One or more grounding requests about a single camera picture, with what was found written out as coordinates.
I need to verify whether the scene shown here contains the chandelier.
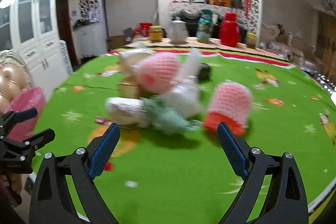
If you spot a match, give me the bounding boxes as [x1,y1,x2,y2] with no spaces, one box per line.
[320,0,336,14]

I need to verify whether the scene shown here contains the red gift bags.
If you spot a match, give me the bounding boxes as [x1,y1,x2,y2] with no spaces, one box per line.
[133,22,153,37]

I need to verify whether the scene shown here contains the white ceramic teapot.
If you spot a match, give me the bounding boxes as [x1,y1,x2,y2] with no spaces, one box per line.
[167,16,189,44]

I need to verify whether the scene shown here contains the black small box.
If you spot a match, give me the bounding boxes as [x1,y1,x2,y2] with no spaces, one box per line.
[197,63,211,81]

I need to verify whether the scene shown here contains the white tissue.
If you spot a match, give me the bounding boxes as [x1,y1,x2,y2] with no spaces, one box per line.
[162,76,203,119]

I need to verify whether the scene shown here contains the lace covered sideboard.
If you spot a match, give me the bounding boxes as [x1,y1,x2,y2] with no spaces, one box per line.
[169,0,246,38]

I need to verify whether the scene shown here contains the yellow lid jar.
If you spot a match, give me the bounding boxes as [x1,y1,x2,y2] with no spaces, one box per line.
[149,26,163,42]

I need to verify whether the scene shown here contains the small tan carton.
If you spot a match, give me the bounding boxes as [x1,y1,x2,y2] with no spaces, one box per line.
[117,77,141,99]

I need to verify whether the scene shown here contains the pink orange foam net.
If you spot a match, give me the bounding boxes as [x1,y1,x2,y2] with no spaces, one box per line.
[203,82,252,136]

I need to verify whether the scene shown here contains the small honey jar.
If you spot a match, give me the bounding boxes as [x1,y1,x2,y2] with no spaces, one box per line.
[245,32,259,49]

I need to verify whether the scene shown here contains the white low cabinet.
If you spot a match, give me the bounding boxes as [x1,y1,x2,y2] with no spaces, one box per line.
[73,22,108,59]

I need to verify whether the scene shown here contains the cardboard box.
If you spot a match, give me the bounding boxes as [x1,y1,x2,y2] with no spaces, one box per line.
[106,35,129,51]

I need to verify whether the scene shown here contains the pink lined trash bin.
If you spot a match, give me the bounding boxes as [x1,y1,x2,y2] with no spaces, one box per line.
[3,86,47,142]

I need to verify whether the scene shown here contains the red thermos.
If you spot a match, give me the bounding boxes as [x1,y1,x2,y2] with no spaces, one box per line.
[219,12,239,47]

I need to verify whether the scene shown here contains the white foam sheet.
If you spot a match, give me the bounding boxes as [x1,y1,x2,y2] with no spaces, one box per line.
[177,48,202,81]

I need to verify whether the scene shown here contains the green cartoon tablecloth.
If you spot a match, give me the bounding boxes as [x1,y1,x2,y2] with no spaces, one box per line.
[34,47,335,223]

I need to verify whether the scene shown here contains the tan leather ornate chair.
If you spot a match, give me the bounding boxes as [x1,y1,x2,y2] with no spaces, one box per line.
[0,50,33,115]

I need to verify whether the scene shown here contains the cream carved sofa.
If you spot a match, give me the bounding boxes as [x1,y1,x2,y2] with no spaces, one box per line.
[260,24,321,75]

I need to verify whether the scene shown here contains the printed paper bag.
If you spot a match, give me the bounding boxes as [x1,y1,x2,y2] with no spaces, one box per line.
[105,97,150,128]

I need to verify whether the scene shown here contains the green patterned wrapper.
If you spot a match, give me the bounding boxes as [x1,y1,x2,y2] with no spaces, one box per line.
[141,96,201,135]

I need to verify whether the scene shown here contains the brown curtain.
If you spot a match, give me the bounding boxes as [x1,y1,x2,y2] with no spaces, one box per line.
[315,12,336,81]

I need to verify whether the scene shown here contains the white glass door cabinet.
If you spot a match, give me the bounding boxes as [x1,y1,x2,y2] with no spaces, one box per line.
[1,0,68,99]

